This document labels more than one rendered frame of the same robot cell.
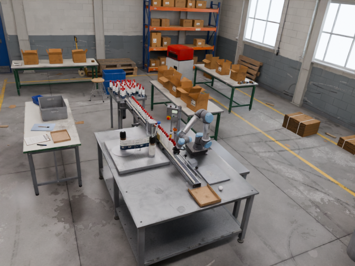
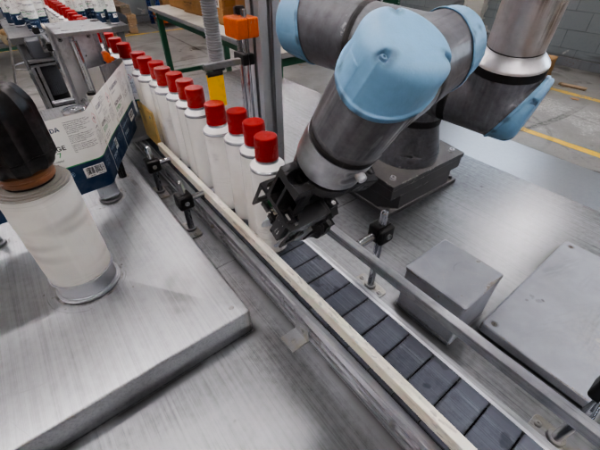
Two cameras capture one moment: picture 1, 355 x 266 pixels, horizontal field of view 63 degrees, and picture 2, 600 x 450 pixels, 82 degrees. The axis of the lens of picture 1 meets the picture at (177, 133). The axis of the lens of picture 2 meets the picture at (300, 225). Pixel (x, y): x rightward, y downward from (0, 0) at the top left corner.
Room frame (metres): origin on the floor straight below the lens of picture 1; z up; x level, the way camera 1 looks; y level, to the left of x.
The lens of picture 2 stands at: (2.86, 0.06, 1.29)
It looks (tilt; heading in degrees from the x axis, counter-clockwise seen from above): 40 degrees down; 350
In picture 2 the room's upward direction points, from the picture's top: straight up
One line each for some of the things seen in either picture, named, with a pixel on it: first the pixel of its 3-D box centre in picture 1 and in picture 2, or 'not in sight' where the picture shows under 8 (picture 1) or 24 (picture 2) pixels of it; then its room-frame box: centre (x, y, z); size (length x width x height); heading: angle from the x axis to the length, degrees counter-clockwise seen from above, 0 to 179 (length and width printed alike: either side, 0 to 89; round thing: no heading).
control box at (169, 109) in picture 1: (173, 113); not in sight; (3.60, 0.08, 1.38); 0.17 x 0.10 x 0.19; 83
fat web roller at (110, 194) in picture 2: not in sight; (94, 157); (3.50, 0.34, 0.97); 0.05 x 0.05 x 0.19
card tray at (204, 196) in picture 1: (204, 194); not in sight; (2.58, -0.35, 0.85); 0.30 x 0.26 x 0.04; 27
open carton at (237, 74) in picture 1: (237, 73); not in sight; (7.63, -1.47, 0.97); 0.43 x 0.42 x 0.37; 113
